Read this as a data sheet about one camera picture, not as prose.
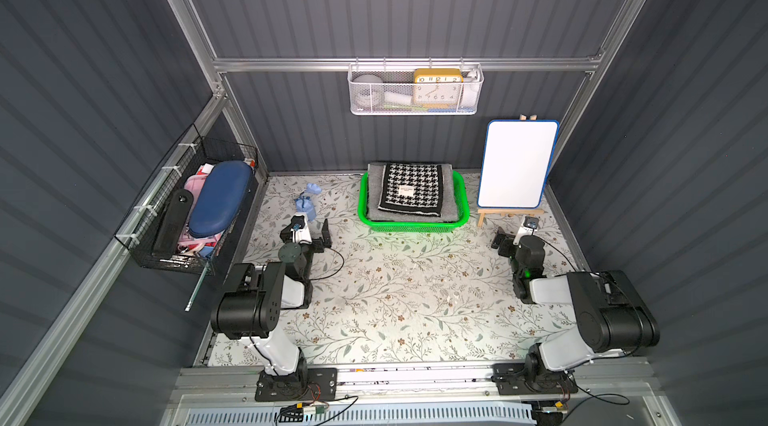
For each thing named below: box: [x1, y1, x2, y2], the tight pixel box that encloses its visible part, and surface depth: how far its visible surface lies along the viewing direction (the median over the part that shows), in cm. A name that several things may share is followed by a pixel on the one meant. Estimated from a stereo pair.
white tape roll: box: [351, 74, 385, 108], surface depth 89 cm
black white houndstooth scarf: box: [378, 163, 443, 217], surface depth 98 cm
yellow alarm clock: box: [413, 68, 464, 109], surface depth 91 cm
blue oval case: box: [189, 161, 254, 238], surface depth 69 cm
